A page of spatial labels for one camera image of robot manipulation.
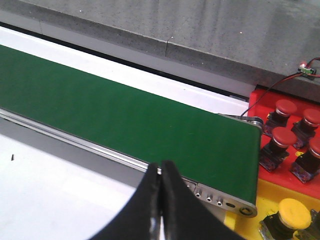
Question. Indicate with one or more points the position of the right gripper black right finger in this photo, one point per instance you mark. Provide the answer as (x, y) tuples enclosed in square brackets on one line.
[(184, 216)]

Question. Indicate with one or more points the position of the green circuit board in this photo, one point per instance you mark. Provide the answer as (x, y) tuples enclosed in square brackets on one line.
[(307, 72)]

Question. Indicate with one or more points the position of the yellow mushroom push button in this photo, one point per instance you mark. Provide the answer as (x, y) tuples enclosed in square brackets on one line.
[(292, 215), (313, 231)]

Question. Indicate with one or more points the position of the grey stone counter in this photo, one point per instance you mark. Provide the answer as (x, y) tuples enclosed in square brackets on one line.
[(231, 45)]

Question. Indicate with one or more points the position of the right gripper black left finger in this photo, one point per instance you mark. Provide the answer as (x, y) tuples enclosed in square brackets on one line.
[(140, 218)]

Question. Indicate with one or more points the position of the red bin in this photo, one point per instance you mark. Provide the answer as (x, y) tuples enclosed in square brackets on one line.
[(290, 147)]

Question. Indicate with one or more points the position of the metal conveyor end plate right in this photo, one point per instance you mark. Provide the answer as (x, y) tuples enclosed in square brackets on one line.
[(213, 198)]

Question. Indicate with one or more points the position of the green conveyor belt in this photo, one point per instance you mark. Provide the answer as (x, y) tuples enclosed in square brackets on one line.
[(217, 151)]

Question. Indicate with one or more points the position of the aluminium conveyor side rail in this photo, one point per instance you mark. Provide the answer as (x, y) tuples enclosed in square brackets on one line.
[(73, 140)]

